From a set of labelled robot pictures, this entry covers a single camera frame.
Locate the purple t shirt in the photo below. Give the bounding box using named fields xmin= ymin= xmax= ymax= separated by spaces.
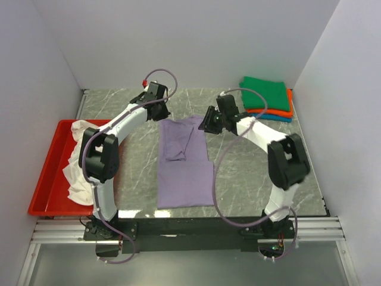
xmin=157 ymin=116 xmax=214 ymax=210

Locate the orange folded t shirt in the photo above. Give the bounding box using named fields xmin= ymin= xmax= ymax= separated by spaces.
xmin=242 ymin=88 xmax=293 ymax=117

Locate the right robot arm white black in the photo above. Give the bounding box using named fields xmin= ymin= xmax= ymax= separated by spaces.
xmin=199 ymin=94 xmax=311 ymax=238

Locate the purple cable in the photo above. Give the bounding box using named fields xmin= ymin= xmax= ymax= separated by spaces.
xmin=83 ymin=69 xmax=179 ymax=266
xmin=211 ymin=88 xmax=299 ymax=260

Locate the black base beam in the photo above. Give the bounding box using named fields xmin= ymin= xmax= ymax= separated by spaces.
xmin=83 ymin=217 xmax=296 ymax=257

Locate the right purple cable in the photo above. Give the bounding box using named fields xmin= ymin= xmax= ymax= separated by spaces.
xmin=211 ymin=88 xmax=299 ymax=260

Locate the red plastic bin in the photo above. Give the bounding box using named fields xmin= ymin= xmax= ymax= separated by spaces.
xmin=28 ymin=120 xmax=93 ymax=217

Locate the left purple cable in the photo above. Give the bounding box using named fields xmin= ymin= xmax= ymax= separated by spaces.
xmin=83 ymin=69 xmax=179 ymax=266

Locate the blue folded t shirt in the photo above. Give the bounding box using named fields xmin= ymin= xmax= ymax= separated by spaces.
xmin=251 ymin=113 xmax=292 ymax=123

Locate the white t shirt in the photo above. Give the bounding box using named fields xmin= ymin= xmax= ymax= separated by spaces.
xmin=63 ymin=120 xmax=98 ymax=206

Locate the green folded t shirt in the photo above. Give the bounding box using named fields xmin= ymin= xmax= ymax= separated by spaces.
xmin=239 ymin=76 xmax=291 ymax=111

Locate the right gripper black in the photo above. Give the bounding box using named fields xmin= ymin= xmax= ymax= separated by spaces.
xmin=198 ymin=106 xmax=226 ymax=135

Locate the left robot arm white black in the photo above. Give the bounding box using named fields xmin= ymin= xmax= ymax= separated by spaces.
xmin=79 ymin=82 xmax=170 ymax=240

